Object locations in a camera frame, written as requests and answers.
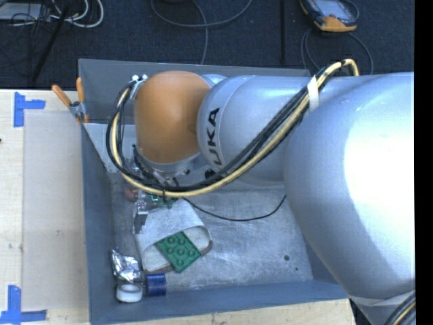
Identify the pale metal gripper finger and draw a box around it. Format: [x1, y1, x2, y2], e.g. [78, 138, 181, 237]
[133, 210, 150, 235]

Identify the white slipper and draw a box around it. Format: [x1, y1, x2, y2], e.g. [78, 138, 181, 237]
[134, 198, 214, 274]

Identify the crumpled silver foil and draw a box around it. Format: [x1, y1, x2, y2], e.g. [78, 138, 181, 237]
[109, 248, 143, 284]

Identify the green studded toy plate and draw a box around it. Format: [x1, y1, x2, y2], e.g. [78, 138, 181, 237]
[155, 231, 202, 274]

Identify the blue cylinder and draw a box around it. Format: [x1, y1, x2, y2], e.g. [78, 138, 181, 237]
[145, 273, 168, 298]

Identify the white tape roll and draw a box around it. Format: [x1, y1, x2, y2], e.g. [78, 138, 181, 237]
[115, 282, 144, 304]

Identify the pale flat board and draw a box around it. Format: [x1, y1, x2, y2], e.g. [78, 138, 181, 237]
[21, 108, 89, 313]

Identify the grey metal bin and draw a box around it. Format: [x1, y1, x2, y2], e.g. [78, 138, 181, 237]
[77, 58, 350, 325]

